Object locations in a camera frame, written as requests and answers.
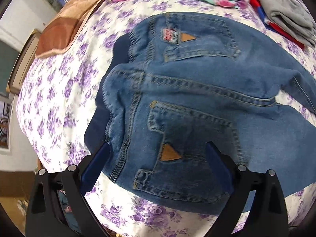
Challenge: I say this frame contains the blue denim jeans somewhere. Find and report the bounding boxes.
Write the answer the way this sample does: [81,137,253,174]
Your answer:
[84,12,315,214]

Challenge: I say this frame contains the purple floral bed sheet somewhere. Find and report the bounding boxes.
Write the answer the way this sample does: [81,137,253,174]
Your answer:
[16,0,315,236]

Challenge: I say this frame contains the red blue folded garment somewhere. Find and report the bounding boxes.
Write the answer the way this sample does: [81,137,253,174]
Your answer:
[250,0,305,49]

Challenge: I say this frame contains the grey folded garment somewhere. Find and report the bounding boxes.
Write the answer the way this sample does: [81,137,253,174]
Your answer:
[259,0,315,48]

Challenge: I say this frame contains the wooden picture frame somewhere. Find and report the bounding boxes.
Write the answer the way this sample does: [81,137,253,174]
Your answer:
[6,29,41,95]

